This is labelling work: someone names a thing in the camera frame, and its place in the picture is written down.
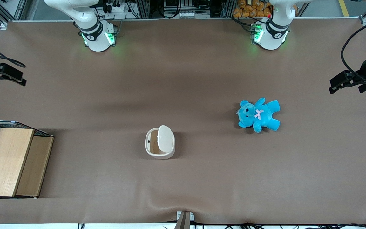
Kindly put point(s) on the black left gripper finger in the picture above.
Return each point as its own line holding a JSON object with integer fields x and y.
{"x": 345, "y": 79}
{"x": 337, "y": 89}

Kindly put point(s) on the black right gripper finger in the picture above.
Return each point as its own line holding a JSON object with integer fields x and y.
{"x": 18, "y": 82}
{"x": 10, "y": 72}

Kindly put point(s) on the white trash can lid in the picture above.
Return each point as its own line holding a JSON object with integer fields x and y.
{"x": 166, "y": 138}

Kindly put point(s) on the white square trash can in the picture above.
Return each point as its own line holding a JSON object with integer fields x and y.
{"x": 160, "y": 156}

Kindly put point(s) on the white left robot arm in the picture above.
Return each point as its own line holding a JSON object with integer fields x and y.
{"x": 270, "y": 35}

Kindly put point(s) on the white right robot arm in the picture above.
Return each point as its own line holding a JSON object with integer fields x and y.
{"x": 95, "y": 35}

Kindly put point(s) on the blue teddy bear plush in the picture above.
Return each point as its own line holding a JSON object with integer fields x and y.
{"x": 262, "y": 116}

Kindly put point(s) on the orange plush toys pile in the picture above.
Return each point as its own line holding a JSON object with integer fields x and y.
{"x": 249, "y": 9}

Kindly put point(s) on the white power strip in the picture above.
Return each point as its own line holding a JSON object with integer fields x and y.
{"x": 119, "y": 8}

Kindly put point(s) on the brown table cover mat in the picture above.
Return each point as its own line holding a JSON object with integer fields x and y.
{"x": 183, "y": 79}

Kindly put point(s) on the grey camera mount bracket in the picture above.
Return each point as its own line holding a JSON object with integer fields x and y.
{"x": 184, "y": 219}

